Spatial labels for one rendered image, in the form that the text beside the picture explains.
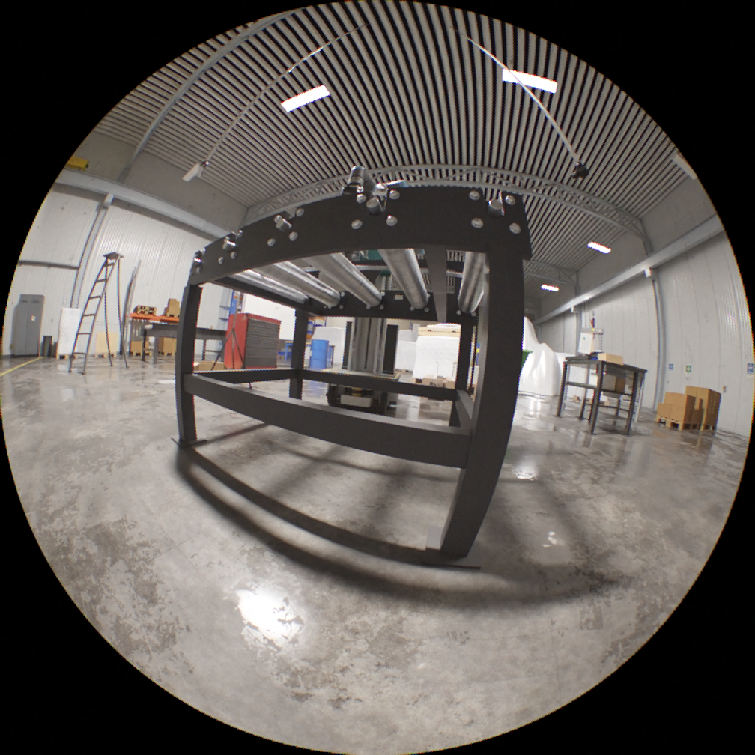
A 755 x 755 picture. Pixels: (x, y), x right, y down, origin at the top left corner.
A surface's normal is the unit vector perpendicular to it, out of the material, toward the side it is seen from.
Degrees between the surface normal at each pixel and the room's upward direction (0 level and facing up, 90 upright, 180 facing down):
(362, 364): 90
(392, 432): 90
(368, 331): 90
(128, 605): 0
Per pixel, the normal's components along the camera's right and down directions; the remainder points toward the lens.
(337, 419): -0.29, 0.05
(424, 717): 0.10, -0.99
